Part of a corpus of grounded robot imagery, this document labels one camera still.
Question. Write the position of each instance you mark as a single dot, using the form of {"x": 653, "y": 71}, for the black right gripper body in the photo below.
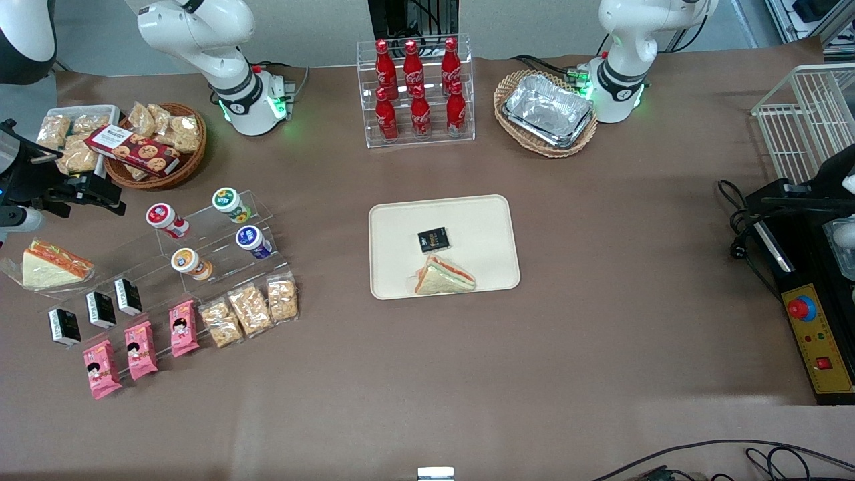
{"x": 35, "y": 179}

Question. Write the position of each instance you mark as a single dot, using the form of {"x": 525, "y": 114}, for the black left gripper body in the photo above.
{"x": 820, "y": 194}

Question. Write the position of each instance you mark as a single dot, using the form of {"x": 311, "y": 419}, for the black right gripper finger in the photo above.
{"x": 107, "y": 199}
{"x": 81, "y": 182}

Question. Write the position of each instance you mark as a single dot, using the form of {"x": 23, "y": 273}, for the green lid gum bottle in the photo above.
{"x": 228, "y": 202}

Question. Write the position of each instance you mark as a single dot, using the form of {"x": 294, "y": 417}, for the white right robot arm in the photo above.
{"x": 200, "y": 33}

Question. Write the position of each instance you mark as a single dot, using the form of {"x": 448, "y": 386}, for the red lid gum bottle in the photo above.
{"x": 163, "y": 218}

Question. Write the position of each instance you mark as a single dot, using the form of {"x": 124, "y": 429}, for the orange lid gum bottle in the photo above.
{"x": 187, "y": 262}

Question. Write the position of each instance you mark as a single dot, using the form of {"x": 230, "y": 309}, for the blue lid gum bottle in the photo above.
{"x": 251, "y": 240}

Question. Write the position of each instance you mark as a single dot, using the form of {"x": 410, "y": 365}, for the silver foil tray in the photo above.
{"x": 548, "y": 110}

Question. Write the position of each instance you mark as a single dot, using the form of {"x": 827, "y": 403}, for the beige plastic tray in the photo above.
{"x": 481, "y": 227}

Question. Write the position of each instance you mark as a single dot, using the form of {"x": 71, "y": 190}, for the clear bag of nut brittle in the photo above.
{"x": 79, "y": 157}
{"x": 222, "y": 323}
{"x": 162, "y": 115}
{"x": 90, "y": 123}
{"x": 53, "y": 131}
{"x": 141, "y": 119}
{"x": 250, "y": 310}
{"x": 282, "y": 298}
{"x": 182, "y": 133}

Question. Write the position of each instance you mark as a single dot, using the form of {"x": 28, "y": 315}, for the red cookie box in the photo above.
{"x": 133, "y": 150}

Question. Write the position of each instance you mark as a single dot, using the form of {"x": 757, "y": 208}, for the white rectangular plastic bin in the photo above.
{"x": 100, "y": 117}

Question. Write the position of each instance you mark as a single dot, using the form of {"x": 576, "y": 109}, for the black yellow control box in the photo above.
{"x": 808, "y": 267}

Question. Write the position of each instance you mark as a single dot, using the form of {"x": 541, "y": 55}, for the triangle sandwich in clear wrapper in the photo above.
{"x": 47, "y": 270}

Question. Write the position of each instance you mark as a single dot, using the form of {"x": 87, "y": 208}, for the round brown wicker basket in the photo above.
{"x": 190, "y": 164}

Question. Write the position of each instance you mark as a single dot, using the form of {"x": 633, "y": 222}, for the small black box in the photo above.
{"x": 128, "y": 296}
{"x": 101, "y": 309}
{"x": 65, "y": 327}

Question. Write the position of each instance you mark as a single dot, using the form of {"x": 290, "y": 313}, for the clear acrylic stepped stand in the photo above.
{"x": 214, "y": 230}

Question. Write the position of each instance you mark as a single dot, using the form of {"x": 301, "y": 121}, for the pink snack pack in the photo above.
{"x": 101, "y": 369}
{"x": 141, "y": 351}
{"x": 184, "y": 328}

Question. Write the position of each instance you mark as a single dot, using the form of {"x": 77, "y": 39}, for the red cola bottle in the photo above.
{"x": 451, "y": 63}
{"x": 387, "y": 120}
{"x": 413, "y": 65}
{"x": 384, "y": 67}
{"x": 456, "y": 113}
{"x": 420, "y": 117}

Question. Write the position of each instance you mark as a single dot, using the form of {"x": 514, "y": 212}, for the oval light wicker basket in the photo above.
{"x": 511, "y": 123}

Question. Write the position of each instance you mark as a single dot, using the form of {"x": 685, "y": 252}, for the small black snack packet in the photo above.
{"x": 433, "y": 240}

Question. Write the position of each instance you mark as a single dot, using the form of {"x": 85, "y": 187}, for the black equipment stand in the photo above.
{"x": 394, "y": 17}

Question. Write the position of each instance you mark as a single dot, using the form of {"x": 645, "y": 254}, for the triangle sandwich without wrapper tail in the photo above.
{"x": 441, "y": 277}

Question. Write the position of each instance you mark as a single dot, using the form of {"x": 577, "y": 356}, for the clear acrylic bottle rack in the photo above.
{"x": 467, "y": 127}

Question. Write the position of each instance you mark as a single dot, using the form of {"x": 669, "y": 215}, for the small silver white device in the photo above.
{"x": 435, "y": 473}

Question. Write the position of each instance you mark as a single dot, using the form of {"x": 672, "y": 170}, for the metal shelf frame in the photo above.
{"x": 808, "y": 17}

